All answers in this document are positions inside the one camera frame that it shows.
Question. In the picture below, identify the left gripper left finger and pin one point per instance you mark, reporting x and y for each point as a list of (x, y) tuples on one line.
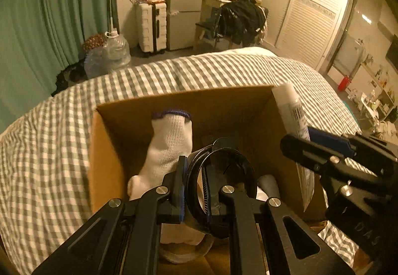
[(122, 237)]

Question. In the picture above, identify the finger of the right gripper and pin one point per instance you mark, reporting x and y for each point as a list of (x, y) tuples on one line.
[(367, 150), (326, 162)]

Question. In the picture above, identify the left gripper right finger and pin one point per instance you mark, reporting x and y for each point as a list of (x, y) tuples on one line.
[(269, 238)]

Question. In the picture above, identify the white tube with barcode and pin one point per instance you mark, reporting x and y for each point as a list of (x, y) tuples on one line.
[(293, 117)]

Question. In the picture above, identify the black round jar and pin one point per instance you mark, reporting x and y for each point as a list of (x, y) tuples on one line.
[(210, 169)]

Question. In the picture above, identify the white knit glove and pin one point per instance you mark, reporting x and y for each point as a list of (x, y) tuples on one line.
[(172, 138)]

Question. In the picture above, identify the red fire extinguisher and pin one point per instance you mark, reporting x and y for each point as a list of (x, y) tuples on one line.
[(345, 82)]

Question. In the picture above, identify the brown cardboard box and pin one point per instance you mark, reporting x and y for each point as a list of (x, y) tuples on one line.
[(122, 132)]

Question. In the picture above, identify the grey checkered bed blanket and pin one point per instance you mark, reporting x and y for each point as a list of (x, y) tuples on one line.
[(44, 154)]

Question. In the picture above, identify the black clothes pile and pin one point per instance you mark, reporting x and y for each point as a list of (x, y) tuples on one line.
[(241, 21)]

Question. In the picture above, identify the white louvered wardrobe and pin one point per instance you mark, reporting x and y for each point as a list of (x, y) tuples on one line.
[(303, 30)]

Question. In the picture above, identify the wooden chair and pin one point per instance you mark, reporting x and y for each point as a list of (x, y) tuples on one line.
[(204, 30)]

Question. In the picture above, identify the clear water jug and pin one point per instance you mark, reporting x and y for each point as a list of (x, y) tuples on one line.
[(116, 51), (94, 64)]

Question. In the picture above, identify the vanity desk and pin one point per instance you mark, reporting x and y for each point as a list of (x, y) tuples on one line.
[(209, 7)]

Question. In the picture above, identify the silver mini fridge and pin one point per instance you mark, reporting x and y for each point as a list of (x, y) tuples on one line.
[(182, 16)]

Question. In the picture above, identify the white suitcase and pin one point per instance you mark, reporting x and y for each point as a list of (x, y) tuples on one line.
[(151, 19)]

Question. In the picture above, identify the green curtain left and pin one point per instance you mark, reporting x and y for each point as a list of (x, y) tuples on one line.
[(39, 39)]

